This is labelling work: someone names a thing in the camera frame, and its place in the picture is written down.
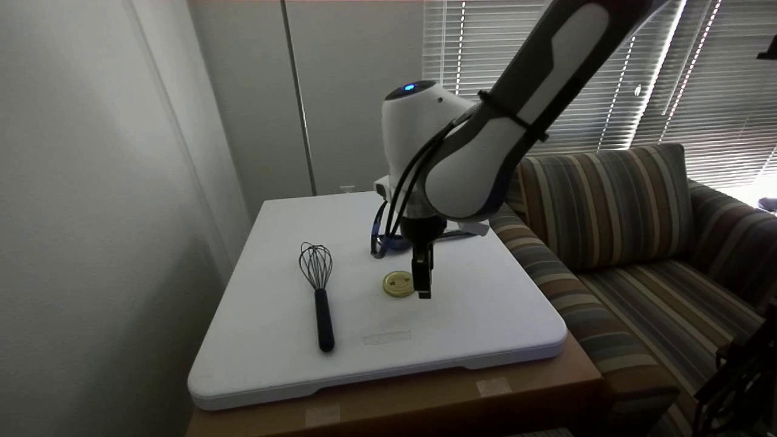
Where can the white plastic board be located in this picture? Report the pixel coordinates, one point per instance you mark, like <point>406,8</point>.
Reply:
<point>268,355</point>

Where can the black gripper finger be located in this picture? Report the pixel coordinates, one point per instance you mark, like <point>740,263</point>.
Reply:
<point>422,269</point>

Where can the gold metal jar lid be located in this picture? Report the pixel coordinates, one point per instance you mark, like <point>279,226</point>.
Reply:
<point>393,284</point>

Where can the striped sofa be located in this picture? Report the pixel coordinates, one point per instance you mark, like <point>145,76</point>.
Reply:
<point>647,324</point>

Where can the black stand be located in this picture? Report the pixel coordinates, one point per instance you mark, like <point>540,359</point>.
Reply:
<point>744,371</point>

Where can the white window blinds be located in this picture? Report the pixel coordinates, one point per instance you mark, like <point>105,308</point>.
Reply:
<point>468,48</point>

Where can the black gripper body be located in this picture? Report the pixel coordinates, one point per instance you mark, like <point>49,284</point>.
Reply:
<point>422,226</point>

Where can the striped sofa cushion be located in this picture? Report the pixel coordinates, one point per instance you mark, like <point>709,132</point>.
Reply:
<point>607,202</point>

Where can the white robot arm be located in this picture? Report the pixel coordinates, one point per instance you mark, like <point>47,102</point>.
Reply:
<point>534,88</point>

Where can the brown wooden table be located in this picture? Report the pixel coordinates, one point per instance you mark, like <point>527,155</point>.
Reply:
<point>444,404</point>

